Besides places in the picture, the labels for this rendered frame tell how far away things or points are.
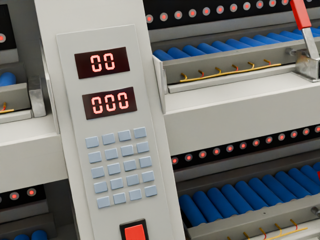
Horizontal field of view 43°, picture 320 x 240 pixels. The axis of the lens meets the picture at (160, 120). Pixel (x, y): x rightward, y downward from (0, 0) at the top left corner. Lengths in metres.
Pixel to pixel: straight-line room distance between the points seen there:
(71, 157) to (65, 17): 0.12
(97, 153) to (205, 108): 0.11
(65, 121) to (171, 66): 0.14
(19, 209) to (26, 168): 0.17
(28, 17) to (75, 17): 0.21
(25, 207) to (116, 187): 0.20
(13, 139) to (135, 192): 0.12
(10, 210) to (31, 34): 0.23
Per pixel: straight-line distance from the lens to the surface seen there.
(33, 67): 0.57
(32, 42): 0.57
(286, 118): 0.44
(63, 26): 0.37
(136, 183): 0.37
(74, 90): 0.36
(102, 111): 0.36
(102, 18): 0.38
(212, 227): 0.48
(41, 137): 0.37
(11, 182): 0.38
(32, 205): 0.54
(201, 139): 0.40
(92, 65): 0.36
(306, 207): 0.53
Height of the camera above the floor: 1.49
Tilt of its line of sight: 3 degrees down
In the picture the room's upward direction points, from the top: 10 degrees counter-clockwise
